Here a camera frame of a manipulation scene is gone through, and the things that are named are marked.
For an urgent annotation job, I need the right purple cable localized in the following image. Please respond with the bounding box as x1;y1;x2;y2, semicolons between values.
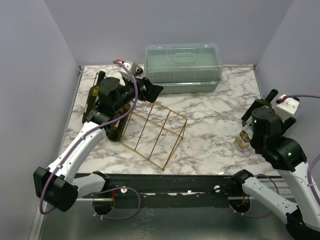
284;94;320;201

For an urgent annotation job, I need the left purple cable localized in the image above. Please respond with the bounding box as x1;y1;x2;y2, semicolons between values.
39;59;139;215

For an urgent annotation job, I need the gold wire wine rack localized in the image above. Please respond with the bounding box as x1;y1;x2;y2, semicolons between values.
115;101;188;171

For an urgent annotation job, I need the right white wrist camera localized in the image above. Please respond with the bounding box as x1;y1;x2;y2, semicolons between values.
272;94;300;121

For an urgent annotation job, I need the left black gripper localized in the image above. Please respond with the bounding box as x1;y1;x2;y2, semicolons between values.
113;73;163;112

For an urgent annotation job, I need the purple cable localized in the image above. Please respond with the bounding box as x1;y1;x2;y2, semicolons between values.
284;94;320;201
39;59;139;215

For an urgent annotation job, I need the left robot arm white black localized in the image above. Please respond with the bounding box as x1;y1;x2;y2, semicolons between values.
33;77;164;212

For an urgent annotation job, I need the black metal base rail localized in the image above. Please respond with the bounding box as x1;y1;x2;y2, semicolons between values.
107;174;245;209

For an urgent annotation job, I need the clear glass liquor bottle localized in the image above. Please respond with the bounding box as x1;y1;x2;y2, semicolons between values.
234;124;253;152

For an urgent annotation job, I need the grey metal crank handle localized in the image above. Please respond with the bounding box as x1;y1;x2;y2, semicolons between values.
134;66;144;76

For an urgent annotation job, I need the green wine bottle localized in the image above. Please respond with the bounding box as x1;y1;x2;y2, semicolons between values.
107;115;129;142
81;71;106;124
260;89;279;108

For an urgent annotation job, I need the green plastic storage box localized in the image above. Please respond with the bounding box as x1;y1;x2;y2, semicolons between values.
144;43;224;94

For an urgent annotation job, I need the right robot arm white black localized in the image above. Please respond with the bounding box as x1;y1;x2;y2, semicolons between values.
229;95;320;240

